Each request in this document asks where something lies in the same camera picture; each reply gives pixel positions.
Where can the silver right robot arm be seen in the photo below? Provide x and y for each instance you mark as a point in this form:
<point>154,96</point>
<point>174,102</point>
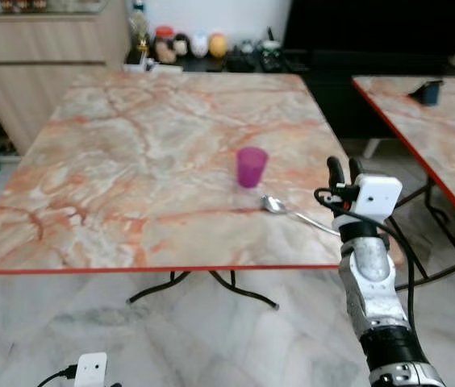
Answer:
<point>370,282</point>

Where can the silver metal spoon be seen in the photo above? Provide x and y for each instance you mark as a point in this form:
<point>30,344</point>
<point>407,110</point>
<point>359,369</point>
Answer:
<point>273,204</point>

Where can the purple plastic cup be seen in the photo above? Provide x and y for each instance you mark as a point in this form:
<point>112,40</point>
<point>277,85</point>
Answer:
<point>252,167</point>

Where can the marble-pattern table with red edge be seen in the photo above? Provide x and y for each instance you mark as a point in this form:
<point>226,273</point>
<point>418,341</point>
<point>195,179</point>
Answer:
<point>131,161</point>
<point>453,137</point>

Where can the small black cup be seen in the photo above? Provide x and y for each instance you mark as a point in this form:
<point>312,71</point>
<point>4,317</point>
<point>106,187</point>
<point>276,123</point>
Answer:
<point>429,94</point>

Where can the black television screen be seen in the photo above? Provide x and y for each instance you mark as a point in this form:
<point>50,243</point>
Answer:
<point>381,24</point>

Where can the orange round figurine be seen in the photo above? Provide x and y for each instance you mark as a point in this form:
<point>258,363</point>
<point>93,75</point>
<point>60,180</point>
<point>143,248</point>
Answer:
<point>218,45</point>

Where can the white round figurine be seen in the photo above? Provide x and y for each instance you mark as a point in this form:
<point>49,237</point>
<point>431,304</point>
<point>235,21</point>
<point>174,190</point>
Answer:
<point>199,45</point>

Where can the dark round figurine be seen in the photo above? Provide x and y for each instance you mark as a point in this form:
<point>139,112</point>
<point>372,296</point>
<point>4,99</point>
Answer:
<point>181,45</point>

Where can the jar with red lid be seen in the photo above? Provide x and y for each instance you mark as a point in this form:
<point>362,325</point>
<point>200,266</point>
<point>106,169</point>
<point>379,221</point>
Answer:
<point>164,47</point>

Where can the white flat tray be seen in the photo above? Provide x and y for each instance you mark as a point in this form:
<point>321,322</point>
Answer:
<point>140,68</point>

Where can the tall clear bottle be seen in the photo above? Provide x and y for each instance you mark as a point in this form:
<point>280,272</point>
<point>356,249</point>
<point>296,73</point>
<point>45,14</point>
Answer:
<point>139,36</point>

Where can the light wooden cabinet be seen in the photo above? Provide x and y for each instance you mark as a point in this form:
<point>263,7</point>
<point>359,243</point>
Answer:
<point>42,81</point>

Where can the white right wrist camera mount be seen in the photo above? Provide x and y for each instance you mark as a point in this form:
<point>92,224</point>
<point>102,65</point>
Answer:
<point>378,197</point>

